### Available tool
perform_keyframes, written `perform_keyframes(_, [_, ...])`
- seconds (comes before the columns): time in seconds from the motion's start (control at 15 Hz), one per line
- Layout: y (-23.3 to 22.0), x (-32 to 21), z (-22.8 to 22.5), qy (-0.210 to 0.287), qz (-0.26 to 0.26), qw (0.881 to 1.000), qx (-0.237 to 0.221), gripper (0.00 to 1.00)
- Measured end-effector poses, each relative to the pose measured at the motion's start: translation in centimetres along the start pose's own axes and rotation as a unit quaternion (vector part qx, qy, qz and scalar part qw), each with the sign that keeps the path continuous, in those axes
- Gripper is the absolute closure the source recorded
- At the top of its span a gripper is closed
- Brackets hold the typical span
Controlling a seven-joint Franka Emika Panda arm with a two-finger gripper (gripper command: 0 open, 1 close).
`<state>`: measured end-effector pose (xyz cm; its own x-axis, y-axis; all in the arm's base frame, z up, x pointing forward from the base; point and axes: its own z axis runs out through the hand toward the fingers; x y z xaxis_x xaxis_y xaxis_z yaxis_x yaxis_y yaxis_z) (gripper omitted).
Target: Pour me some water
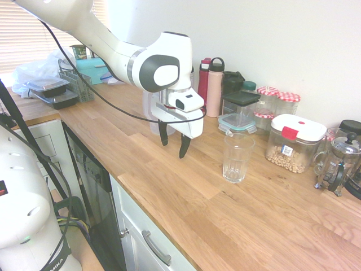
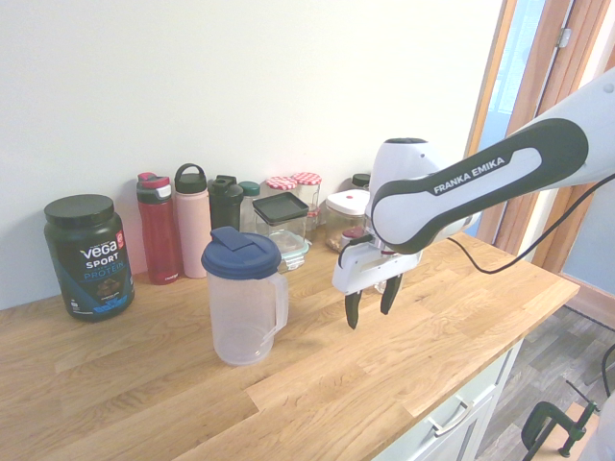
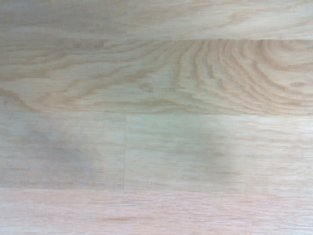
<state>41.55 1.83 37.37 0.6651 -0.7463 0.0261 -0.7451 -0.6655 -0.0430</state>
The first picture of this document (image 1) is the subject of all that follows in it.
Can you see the teal box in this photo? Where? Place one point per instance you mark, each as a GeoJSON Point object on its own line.
{"type": "Point", "coordinates": [90, 69]}

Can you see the jar with dark green lid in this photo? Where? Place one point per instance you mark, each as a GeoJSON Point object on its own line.
{"type": "Point", "coordinates": [249, 86]}

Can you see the cereal container white lid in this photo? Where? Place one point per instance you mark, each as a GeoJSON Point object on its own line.
{"type": "Point", "coordinates": [293, 144]}

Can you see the metal cabinet knob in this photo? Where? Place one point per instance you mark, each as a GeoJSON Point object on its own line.
{"type": "Point", "coordinates": [123, 233]}

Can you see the black dishwasher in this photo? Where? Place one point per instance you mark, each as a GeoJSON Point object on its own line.
{"type": "Point", "coordinates": [96, 194]}

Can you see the glass mug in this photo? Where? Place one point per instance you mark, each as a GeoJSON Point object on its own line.
{"type": "Point", "coordinates": [334, 134]}

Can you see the black takeaway container clear lid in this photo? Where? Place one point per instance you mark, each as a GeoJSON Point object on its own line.
{"type": "Point", "coordinates": [57, 101]}
{"type": "Point", "coordinates": [48, 86]}

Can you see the window blinds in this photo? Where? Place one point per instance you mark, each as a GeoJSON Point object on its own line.
{"type": "Point", "coordinates": [22, 36]}

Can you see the clear drinking glass tumbler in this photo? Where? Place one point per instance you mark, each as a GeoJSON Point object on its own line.
{"type": "Point", "coordinates": [238, 158]}

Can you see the black shaker bottle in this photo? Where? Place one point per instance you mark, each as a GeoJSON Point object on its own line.
{"type": "Point", "coordinates": [231, 82]}

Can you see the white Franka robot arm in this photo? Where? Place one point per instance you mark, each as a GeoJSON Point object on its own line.
{"type": "Point", "coordinates": [110, 53]}

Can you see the clear zip bag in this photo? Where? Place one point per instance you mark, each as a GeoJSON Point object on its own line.
{"type": "Point", "coordinates": [110, 79]}

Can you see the clear plastic bag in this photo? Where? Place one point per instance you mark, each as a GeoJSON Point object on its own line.
{"type": "Point", "coordinates": [36, 70]}

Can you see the pink bottle black lid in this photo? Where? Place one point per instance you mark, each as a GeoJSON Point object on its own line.
{"type": "Point", "coordinates": [215, 93]}

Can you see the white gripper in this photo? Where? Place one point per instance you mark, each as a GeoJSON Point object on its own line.
{"type": "Point", "coordinates": [183, 124]}

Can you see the white cabinet drawer front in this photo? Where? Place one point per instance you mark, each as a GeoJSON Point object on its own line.
{"type": "Point", "coordinates": [135, 226]}

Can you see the red water bottle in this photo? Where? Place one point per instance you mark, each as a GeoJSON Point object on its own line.
{"type": "Point", "coordinates": [203, 82]}

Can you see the grey cutlery basket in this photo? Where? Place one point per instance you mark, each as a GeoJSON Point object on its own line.
{"type": "Point", "coordinates": [81, 91]}

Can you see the glass French press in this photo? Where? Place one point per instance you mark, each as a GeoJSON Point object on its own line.
{"type": "Point", "coordinates": [342, 161]}

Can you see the glass container teal lid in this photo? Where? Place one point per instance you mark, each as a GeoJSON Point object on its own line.
{"type": "Point", "coordinates": [237, 124]}

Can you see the tall jar red checked lid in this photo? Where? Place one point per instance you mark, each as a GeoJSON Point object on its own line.
{"type": "Point", "coordinates": [288, 103]}
{"type": "Point", "coordinates": [266, 97]}

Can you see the small jar red checked lid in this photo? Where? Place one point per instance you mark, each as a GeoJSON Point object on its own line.
{"type": "Point", "coordinates": [263, 120]}

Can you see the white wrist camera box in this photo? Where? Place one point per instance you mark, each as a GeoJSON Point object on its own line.
{"type": "Point", "coordinates": [190, 102]}

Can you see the green tin can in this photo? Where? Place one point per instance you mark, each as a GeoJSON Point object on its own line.
{"type": "Point", "coordinates": [79, 52]}

